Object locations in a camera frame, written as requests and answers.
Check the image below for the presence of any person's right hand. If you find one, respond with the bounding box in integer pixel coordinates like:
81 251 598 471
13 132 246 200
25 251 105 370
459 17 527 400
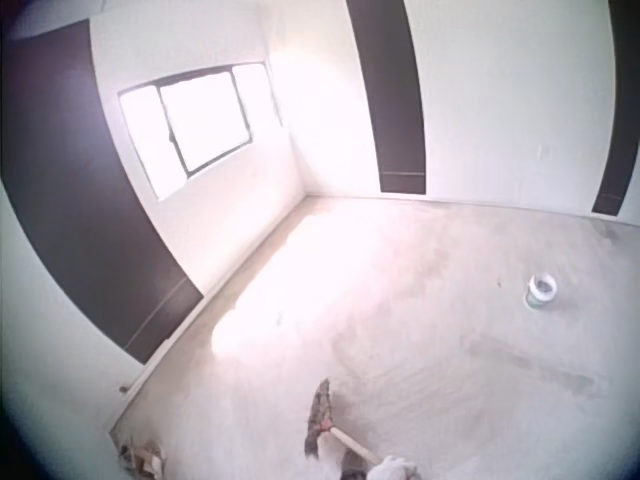
368 454 419 480

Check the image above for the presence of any wooden handled push broom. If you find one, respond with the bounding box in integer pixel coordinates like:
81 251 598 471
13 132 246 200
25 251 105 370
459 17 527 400
303 378 381 480

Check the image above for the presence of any white plastic bucket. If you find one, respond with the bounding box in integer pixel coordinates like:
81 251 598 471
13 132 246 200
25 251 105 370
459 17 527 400
524 273 558 310

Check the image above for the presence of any pile of debris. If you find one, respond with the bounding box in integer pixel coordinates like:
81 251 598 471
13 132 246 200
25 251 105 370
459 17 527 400
113 433 169 480

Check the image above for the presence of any black framed sliding window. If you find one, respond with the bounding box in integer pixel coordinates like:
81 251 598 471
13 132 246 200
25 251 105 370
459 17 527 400
117 61 284 202

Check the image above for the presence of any dark brown wall panel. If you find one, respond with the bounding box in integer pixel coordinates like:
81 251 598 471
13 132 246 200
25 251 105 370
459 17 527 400
345 0 428 195
591 0 640 217
0 19 205 366

